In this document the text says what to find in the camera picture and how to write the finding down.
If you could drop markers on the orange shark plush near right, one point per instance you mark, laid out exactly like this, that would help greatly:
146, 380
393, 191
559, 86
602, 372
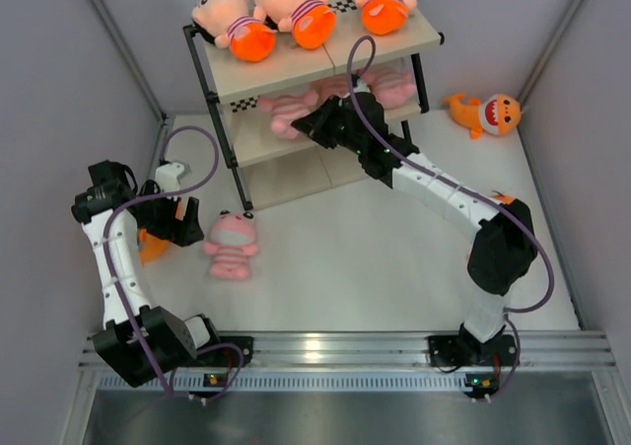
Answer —
502, 198

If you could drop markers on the beige black three-tier shelf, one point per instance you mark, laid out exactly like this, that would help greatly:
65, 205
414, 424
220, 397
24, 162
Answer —
267, 169

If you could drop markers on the pink striped plush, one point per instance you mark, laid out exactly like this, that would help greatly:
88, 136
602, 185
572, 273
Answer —
335, 85
392, 88
285, 109
231, 242

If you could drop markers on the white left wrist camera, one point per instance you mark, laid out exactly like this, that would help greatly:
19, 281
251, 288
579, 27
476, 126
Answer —
169, 175

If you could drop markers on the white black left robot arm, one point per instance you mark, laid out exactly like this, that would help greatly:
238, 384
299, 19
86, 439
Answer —
140, 340

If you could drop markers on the large boy doll plush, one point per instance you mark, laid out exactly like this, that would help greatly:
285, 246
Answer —
383, 17

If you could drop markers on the white slotted cable duct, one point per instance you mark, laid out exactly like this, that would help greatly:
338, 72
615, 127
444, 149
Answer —
346, 381

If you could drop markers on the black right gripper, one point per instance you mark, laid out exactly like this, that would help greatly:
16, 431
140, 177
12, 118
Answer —
315, 124

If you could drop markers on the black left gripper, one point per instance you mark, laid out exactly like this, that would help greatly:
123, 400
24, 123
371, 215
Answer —
181, 232

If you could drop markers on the small boy doll plush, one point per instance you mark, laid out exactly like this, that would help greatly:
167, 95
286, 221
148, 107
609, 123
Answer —
310, 22

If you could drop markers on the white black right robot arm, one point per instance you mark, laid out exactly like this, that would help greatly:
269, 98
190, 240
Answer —
499, 232

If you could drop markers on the aluminium mounting rail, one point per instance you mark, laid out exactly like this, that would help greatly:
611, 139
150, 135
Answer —
555, 350

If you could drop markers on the black-haired boy doll plush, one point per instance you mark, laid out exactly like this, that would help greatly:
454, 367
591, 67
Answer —
232, 27

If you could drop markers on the orange shark plush left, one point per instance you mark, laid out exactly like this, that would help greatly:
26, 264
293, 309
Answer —
150, 249

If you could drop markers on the orange shark plush far right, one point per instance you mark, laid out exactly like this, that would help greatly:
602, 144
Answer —
498, 115

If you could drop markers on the orange shark plush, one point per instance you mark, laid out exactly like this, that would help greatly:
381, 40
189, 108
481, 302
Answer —
498, 115
502, 198
150, 249

